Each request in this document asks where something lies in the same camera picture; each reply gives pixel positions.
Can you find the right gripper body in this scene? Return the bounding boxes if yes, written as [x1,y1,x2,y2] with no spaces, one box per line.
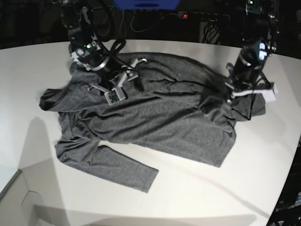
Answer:
[87,57,147,94]

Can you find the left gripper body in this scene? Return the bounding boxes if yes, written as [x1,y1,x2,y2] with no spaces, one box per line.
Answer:
[225,78,275,104]

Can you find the grey t-shirt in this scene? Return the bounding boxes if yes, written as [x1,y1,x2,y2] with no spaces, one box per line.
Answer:
[40,53,265,193]

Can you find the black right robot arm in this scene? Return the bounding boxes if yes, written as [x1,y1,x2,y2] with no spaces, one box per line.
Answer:
[55,0,144,92]

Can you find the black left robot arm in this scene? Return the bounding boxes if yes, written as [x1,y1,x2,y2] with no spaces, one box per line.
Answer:
[133,0,277,105]

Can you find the blue box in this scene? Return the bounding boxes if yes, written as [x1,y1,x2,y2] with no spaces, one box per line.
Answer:
[113,0,180,10]

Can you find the white power strip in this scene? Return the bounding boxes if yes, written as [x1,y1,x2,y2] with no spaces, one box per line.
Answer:
[177,11,230,21]

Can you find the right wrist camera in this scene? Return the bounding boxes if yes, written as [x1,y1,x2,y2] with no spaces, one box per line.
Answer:
[104,87,126,105]

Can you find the grey looped cables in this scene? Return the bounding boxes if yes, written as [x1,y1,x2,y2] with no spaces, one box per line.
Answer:
[117,6,165,37]

